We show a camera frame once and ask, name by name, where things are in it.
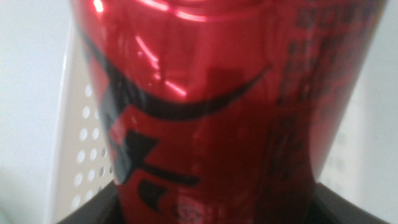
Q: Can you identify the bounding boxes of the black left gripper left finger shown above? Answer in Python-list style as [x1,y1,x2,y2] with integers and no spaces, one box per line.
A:
[57,183,122,224]

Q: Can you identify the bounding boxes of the white perforated plastic basket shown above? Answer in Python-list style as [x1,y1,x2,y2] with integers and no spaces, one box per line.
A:
[46,18,119,224]

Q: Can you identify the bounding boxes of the red drink can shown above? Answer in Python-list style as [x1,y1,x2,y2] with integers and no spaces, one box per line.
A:
[70,0,388,224]

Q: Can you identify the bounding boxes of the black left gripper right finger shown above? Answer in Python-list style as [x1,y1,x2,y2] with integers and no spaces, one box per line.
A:
[307,182,391,224]

